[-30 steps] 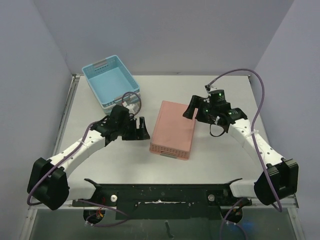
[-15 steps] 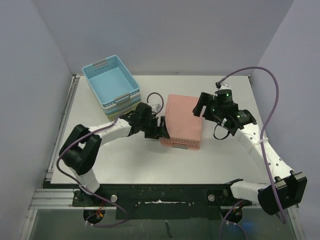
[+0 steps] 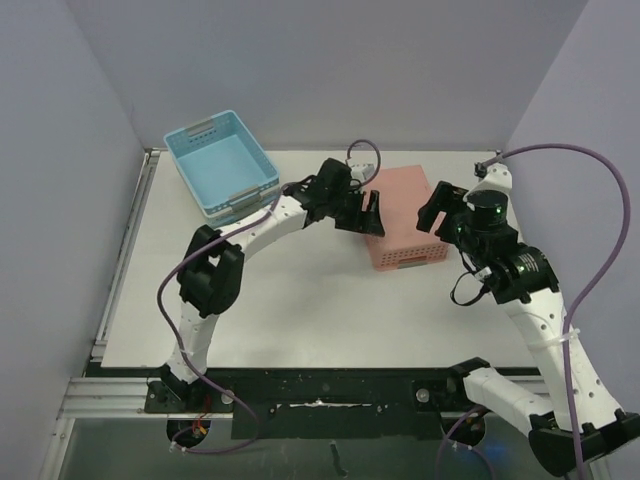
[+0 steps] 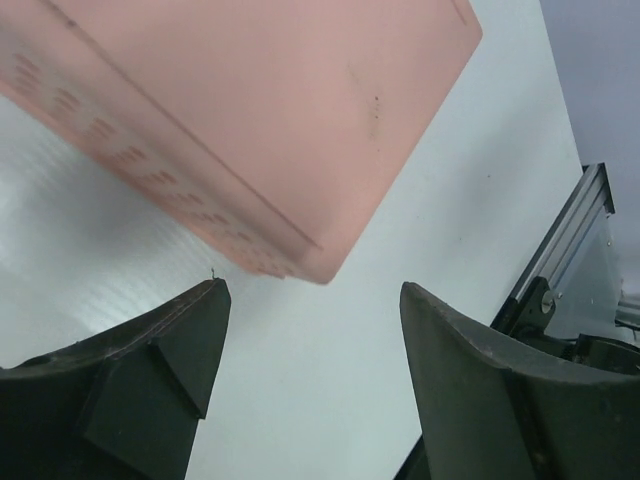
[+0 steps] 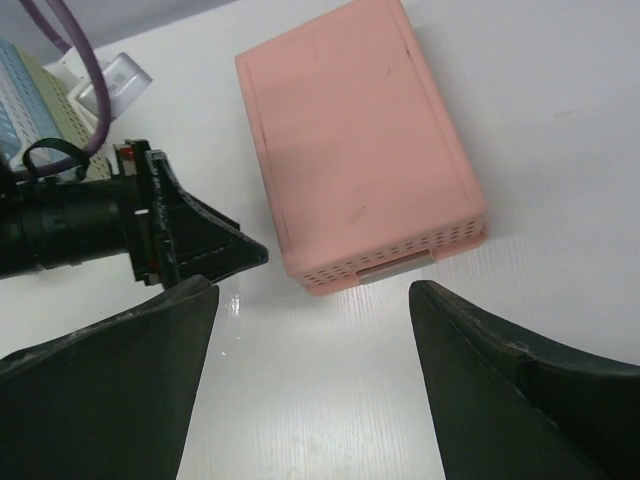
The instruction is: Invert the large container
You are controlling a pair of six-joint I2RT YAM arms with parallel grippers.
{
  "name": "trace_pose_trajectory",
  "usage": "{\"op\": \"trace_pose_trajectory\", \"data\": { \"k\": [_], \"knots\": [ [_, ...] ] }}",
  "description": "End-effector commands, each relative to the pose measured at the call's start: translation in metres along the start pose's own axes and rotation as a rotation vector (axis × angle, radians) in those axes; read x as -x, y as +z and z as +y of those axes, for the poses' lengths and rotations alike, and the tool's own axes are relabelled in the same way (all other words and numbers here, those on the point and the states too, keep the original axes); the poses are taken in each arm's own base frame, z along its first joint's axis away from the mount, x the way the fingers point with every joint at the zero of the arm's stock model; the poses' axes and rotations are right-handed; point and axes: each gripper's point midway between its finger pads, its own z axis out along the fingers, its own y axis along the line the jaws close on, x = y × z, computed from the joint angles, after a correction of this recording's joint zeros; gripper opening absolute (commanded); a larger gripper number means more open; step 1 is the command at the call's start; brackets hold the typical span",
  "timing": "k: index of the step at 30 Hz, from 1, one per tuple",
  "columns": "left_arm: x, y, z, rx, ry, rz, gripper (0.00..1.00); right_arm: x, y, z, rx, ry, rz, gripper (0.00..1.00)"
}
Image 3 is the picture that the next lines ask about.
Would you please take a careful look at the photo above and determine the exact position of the purple cable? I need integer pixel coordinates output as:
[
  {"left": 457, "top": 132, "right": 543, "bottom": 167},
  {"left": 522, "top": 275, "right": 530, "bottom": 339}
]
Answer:
[
  {"left": 157, "top": 138, "right": 384, "bottom": 454},
  {"left": 472, "top": 143, "right": 631, "bottom": 480}
]

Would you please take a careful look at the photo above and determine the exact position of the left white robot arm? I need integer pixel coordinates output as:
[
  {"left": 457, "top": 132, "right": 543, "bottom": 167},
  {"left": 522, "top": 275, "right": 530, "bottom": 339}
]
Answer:
[{"left": 160, "top": 158, "right": 385, "bottom": 411}]

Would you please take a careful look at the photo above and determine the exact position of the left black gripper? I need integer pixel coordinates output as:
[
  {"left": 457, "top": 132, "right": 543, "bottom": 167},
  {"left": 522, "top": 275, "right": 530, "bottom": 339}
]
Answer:
[{"left": 326, "top": 186, "right": 382, "bottom": 235}]

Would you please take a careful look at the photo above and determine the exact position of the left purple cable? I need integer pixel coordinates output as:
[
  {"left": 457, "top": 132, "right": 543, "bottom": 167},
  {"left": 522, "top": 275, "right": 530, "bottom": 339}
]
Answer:
[{"left": 157, "top": 138, "right": 384, "bottom": 454}]

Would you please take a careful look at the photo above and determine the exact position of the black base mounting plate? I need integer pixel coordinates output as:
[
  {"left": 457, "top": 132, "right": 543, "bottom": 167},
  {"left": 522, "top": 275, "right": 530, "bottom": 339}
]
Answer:
[{"left": 144, "top": 368, "right": 473, "bottom": 440}]

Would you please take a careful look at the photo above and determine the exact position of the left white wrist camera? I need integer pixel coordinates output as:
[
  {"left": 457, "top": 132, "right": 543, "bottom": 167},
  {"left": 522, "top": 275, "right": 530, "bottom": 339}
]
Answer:
[{"left": 349, "top": 163, "right": 376, "bottom": 184}]

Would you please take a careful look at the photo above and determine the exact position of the aluminium frame rail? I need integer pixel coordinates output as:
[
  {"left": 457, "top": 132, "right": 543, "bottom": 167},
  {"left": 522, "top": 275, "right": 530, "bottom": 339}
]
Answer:
[{"left": 57, "top": 377, "right": 236, "bottom": 421}]

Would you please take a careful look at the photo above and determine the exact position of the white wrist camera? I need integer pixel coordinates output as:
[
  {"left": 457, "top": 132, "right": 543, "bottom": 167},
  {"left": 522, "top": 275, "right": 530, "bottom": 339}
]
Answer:
[
  {"left": 349, "top": 163, "right": 376, "bottom": 184},
  {"left": 472, "top": 162, "right": 513, "bottom": 195}
]

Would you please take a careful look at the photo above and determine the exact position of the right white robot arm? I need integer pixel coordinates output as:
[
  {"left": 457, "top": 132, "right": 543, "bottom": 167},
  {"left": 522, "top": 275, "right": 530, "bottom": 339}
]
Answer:
[{"left": 417, "top": 181, "right": 639, "bottom": 477}]

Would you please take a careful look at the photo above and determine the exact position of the blue plastic basket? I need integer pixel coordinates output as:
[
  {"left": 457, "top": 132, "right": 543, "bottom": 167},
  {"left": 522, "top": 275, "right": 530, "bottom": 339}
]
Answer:
[{"left": 164, "top": 110, "right": 280, "bottom": 228}]

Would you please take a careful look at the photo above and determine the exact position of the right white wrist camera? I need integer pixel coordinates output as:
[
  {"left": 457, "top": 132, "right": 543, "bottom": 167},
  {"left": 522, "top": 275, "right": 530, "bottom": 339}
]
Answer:
[{"left": 472, "top": 162, "right": 513, "bottom": 195}]

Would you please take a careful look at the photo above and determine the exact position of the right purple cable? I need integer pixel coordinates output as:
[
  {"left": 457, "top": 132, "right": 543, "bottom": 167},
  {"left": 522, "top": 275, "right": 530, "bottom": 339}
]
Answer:
[{"left": 472, "top": 143, "right": 631, "bottom": 480}]

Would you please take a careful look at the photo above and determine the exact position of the pink plastic basket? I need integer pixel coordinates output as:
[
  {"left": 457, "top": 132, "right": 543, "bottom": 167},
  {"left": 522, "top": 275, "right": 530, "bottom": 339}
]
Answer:
[{"left": 365, "top": 165, "right": 449, "bottom": 271}]

